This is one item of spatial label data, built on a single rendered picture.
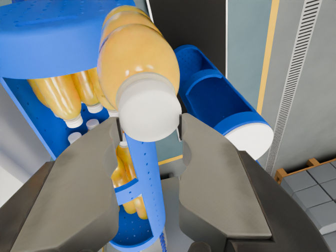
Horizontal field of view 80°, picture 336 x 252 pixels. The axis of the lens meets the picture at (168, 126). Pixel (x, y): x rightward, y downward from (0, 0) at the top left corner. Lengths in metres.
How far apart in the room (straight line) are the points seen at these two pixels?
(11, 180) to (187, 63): 1.29
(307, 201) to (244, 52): 2.41
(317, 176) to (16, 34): 3.84
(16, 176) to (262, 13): 1.83
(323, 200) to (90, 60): 3.58
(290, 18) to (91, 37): 1.90
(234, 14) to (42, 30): 1.59
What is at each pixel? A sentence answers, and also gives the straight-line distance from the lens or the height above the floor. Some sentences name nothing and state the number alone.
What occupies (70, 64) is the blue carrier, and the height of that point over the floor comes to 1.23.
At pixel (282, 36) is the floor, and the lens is 2.13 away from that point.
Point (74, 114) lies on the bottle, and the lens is 0.51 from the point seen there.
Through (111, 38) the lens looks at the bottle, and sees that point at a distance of 0.17.
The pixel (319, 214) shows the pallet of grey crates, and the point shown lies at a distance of 3.57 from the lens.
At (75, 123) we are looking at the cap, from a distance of 0.54.
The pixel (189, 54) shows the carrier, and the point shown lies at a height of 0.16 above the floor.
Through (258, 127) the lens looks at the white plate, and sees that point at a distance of 0.88.
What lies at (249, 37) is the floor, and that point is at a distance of 1.94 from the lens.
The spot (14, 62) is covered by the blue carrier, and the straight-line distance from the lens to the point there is 0.37.
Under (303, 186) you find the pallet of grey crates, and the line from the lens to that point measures 3.73.
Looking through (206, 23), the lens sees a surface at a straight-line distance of 1.56.
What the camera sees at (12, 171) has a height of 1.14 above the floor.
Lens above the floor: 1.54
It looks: 47 degrees down
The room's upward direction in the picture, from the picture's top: 161 degrees clockwise
